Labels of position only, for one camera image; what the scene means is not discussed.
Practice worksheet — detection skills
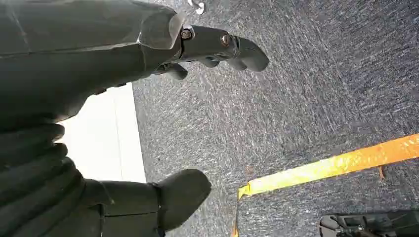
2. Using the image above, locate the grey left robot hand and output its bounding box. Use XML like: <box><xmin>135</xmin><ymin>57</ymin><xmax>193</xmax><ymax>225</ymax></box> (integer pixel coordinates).
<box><xmin>0</xmin><ymin>0</ymin><xmax>270</xmax><ymax>237</ymax></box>

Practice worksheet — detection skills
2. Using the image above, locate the white panel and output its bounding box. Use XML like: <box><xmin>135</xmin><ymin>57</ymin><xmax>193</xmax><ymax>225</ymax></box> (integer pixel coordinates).
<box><xmin>57</xmin><ymin>83</ymin><xmax>147</xmax><ymax>184</ymax></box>

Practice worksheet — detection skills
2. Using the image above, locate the small white curved object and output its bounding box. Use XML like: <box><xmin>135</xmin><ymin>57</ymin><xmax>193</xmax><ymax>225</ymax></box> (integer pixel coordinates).
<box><xmin>187</xmin><ymin>0</ymin><xmax>206</xmax><ymax>16</ymax></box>

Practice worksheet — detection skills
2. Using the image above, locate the ribbed grey left arm sleeve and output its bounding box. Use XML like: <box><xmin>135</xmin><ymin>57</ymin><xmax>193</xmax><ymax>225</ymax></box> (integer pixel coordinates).
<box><xmin>0</xmin><ymin>115</ymin><xmax>106</xmax><ymax>237</ymax></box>

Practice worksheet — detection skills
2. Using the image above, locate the yellow floor tape strip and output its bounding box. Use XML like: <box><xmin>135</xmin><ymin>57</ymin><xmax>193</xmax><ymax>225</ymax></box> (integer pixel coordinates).
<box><xmin>231</xmin><ymin>133</ymin><xmax>419</xmax><ymax>237</ymax></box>

